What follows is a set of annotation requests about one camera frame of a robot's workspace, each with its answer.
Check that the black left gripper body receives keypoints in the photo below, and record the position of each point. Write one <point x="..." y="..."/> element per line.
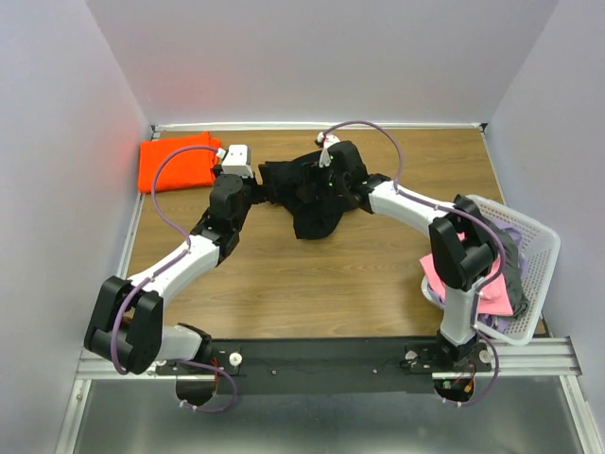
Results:
<point x="251" y="193"/>

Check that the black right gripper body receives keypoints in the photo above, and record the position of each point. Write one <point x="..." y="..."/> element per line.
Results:
<point x="335" y="184"/>

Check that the black t-shirt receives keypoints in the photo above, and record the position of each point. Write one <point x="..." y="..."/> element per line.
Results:
<point x="300" y="187"/>

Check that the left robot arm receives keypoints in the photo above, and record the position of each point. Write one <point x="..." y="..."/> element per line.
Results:
<point x="127" y="325"/>

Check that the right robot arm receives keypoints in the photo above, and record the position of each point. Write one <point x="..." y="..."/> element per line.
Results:
<point x="463" y="246"/>

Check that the folded orange t-shirt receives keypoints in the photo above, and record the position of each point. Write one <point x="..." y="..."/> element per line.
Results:
<point x="190" y="169"/>

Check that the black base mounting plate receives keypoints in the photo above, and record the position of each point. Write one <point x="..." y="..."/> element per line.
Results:
<point x="326" y="366"/>

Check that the pink t-shirt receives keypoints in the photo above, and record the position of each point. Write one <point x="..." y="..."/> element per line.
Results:
<point x="494" y="299"/>

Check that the white plastic laundry basket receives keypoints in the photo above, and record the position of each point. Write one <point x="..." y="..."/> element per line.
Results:
<point x="539" y="248"/>

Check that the dark grey t-shirt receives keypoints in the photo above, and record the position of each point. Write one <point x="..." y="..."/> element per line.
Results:
<point x="513" y="274"/>

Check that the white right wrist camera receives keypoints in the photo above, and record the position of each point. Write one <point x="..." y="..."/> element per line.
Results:
<point x="325" y="141"/>

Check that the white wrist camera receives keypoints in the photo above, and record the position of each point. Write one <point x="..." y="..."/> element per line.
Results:
<point x="238" y="161"/>
<point x="325" y="141"/>

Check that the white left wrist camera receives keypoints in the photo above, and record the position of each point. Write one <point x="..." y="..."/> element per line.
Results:
<point x="238" y="161"/>

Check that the aluminium frame rail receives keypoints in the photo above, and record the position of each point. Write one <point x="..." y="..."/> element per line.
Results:
<point x="540" y="357"/>

